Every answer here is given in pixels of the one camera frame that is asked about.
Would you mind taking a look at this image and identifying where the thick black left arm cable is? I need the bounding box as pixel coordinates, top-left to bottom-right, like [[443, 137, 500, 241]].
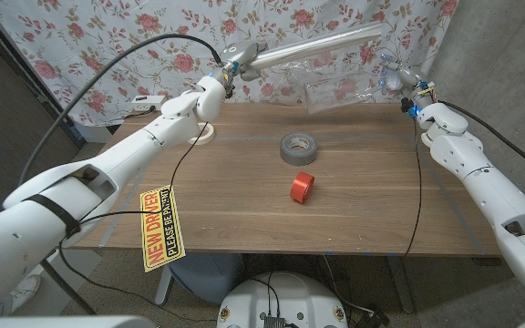
[[18, 33, 223, 186]]

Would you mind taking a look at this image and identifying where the black plug adapter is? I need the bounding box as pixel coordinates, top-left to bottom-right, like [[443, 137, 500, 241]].
[[362, 309, 389, 328]]

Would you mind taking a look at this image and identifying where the white sneaker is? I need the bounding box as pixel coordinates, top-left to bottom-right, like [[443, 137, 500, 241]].
[[0, 274, 43, 318]]

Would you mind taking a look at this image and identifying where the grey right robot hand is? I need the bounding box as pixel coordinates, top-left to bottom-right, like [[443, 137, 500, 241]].
[[378, 53, 437, 109]]

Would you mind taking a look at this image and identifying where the yellow new driver sign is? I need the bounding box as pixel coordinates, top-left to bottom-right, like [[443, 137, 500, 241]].
[[139, 184, 187, 273]]

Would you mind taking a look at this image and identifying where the black power strip cable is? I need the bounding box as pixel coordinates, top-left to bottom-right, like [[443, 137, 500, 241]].
[[123, 105, 157, 120]]

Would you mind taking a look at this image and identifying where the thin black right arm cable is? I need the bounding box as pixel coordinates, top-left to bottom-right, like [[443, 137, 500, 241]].
[[403, 116, 424, 257]]

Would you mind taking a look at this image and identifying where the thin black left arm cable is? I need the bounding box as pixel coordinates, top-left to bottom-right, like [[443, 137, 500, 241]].
[[57, 120, 209, 324]]

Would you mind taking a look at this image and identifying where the grey duct tape roll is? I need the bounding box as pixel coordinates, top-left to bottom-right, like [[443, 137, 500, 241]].
[[279, 132, 319, 167]]

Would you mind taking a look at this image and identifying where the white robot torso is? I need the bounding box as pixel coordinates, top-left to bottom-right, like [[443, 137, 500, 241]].
[[216, 272, 349, 328]]

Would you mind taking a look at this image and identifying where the cream masking tape roll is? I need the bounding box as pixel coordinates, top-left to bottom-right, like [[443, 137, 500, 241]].
[[188, 122, 216, 146]]

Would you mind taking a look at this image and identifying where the blue grey stool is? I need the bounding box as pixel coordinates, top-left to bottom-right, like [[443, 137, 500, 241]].
[[170, 252, 245, 305]]

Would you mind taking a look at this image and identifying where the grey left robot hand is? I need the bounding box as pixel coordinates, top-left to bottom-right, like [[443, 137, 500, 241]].
[[219, 39, 269, 87]]

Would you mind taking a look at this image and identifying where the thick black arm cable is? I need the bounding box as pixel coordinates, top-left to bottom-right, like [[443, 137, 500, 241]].
[[18, 33, 223, 186], [437, 99, 525, 183]]

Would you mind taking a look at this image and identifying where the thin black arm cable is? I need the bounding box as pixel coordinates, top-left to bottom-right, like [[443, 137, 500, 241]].
[[57, 120, 209, 324], [403, 116, 424, 257]]

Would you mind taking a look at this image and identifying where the red tape roll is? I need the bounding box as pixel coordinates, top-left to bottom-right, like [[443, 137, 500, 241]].
[[289, 171, 315, 204]]

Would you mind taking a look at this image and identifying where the grey table leg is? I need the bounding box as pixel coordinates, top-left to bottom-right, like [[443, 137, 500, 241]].
[[386, 254, 415, 314], [154, 263, 175, 306]]

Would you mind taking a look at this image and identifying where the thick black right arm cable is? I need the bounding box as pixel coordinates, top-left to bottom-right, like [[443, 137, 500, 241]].
[[437, 99, 525, 183]]

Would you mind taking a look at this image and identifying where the white power strip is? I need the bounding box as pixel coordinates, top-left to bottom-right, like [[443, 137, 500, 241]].
[[130, 95, 170, 113]]

